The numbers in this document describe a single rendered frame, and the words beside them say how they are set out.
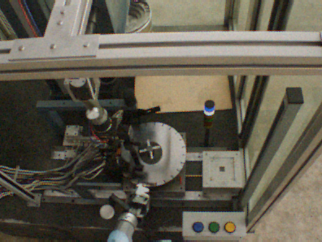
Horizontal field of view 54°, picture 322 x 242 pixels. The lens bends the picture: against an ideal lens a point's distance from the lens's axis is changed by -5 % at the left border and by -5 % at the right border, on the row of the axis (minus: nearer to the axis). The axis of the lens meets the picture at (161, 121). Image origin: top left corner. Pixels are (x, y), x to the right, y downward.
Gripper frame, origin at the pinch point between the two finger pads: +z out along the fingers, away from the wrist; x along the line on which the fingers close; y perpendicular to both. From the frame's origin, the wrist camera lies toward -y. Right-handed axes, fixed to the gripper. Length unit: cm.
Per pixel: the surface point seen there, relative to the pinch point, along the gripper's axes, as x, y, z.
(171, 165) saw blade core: 4.4, 11.4, 14.1
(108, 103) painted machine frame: 24.0, -24.5, 26.5
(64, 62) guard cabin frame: 80, 8, -69
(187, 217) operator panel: -11.6, 23.0, -0.6
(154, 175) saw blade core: 0.7, 4.6, 8.5
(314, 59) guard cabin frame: 84, 42, -64
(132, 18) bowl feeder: 56, -29, 76
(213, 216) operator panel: -10.1, 34.3, 1.7
